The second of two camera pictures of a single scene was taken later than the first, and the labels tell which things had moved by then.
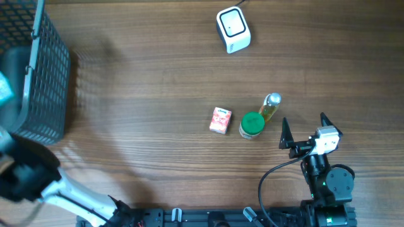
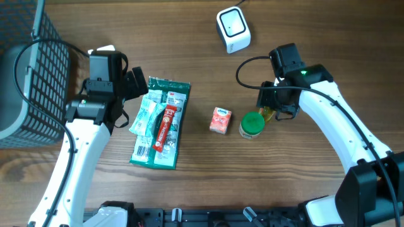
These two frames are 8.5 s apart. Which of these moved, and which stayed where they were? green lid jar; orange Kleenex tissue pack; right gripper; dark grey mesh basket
Moved: right gripper
Stayed: dark grey mesh basket; orange Kleenex tissue pack; green lid jar
